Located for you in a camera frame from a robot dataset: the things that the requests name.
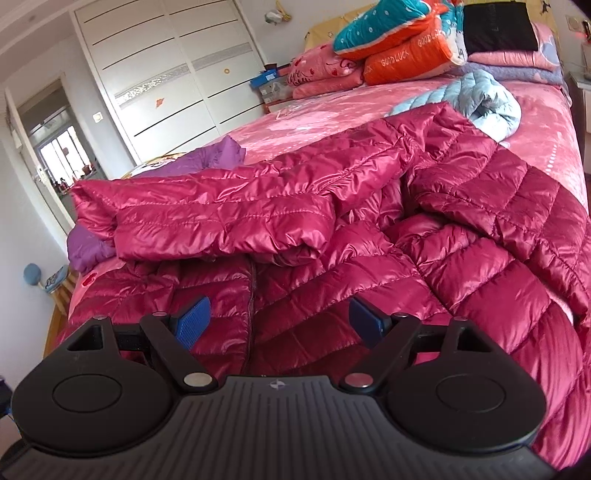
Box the blue-lidded storage box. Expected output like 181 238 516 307
249 65 291 104

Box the teal dotted folded quilt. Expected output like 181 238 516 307
332 0 444 61

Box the orange folded quilt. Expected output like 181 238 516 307
362 14 467 86

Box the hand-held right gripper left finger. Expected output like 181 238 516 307
65 296 219 394

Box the lavender folded blanket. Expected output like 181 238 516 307
462 60 566 88

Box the black folded cloth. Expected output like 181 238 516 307
462 1 540 55

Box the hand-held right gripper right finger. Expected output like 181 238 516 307
338 296 498 394

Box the white door frame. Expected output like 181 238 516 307
4 78 112 195

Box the white wall fixture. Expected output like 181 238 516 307
264 0 293 25

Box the white wardrobe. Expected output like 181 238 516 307
69 0 273 164

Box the pink folded blanket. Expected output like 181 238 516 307
466 21 561 72

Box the white nightstand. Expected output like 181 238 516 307
566 69 591 112

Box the bed with pink sheet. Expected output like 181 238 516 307
54 69 591 352

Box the light blue down jacket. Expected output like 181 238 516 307
390 69 522 141

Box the magenta down jacket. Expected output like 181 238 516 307
68 102 591 472

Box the purple garment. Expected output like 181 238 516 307
67 135 246 274

